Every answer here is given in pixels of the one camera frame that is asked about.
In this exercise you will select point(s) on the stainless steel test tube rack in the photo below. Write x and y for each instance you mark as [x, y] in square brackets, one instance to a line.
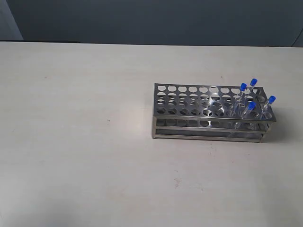
[201, 112]

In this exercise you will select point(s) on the blue-capped test tube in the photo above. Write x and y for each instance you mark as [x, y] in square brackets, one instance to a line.
[238, 101]
[246, 112]
[249, 90]
[266, 107]

